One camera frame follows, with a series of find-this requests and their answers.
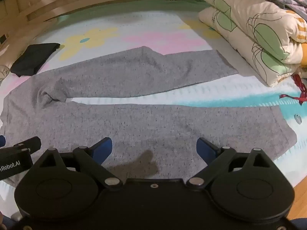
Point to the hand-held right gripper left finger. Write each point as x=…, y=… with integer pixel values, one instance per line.
x=104, y=146

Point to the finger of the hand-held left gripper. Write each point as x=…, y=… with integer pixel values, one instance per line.
x=31, y=143
x=2, y=140

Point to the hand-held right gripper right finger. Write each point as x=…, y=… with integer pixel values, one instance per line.
x=205, y=147

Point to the grey pants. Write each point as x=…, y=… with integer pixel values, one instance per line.
x=144, y=122

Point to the cream cloth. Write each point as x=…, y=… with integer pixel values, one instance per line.
x=3, y=73

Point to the black folded cloth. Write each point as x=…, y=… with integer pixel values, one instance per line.
x=34, y=58

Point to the red ribbon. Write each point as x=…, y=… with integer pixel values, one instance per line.
x=301, y=95

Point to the floral bed sheet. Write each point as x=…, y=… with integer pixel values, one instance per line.
x=96, y=36

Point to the cream quilt with green print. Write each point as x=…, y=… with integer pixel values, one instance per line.
x=263, y=40

